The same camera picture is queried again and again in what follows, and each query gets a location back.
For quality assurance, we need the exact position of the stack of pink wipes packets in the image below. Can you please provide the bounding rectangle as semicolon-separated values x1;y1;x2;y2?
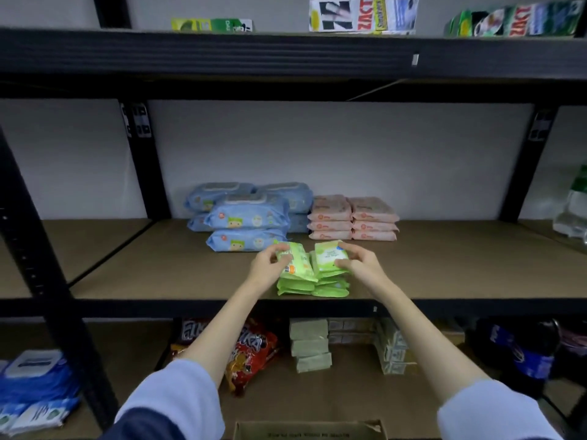
307;194;401;242

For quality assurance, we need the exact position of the clear plastic packet green top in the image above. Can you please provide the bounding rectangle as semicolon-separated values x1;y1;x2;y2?
552;165;587;244

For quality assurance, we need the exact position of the stack of green soap boxes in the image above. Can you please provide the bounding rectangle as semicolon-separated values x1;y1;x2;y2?
288;318;378;374

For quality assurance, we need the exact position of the blue and green toothpaste box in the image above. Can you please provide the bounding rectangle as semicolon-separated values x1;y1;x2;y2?
531;0;586;36

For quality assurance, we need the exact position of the small green wipes pack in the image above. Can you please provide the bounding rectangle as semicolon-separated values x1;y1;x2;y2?
276;242;318;283
313;240;352;276

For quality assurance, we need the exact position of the pale blue toothpaste box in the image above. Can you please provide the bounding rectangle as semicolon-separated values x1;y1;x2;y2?
386;0;419;34

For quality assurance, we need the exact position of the black metal shelving rack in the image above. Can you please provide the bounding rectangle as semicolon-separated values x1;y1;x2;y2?
0;0;587;440

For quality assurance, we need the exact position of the person's left hand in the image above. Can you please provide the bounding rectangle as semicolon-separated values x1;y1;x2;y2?
248;242;294;294

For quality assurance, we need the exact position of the brown shelf board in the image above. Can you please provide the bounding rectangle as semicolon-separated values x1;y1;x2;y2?
69;218;587;301

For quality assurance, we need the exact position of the person's right forearm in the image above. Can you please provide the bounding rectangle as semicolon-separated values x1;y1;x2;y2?
371;278;490;405

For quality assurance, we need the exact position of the stack of pale printed boxes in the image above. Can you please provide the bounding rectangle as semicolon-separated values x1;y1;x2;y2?
373;318;419;376

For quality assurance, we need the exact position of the stack of dark blue wipes packs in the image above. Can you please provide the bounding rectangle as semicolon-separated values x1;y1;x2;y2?
0;349;82;437

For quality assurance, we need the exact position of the stack of green wipes packets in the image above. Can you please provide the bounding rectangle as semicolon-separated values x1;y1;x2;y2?
276;269;351;299

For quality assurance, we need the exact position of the light blue shirt sleeve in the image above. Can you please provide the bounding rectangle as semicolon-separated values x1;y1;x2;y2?
114;359;226;440
437;379;564;440

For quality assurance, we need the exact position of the person's right hand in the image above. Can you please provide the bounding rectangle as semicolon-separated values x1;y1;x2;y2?
334;242;391;299

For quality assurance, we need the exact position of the brown cardboard box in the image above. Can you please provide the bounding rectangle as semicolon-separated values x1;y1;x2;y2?
232;420;389;440

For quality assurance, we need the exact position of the red and white toothpaste box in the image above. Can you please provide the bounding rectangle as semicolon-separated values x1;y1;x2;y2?
504;5;533;37
350;0;377;32

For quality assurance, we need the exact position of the black and white box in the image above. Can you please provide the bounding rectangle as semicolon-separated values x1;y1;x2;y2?
471;8;507;37
309;0;353;33

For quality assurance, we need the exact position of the stack of blue wipes packets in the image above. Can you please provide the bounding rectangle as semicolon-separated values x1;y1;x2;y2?
185;181;314;253

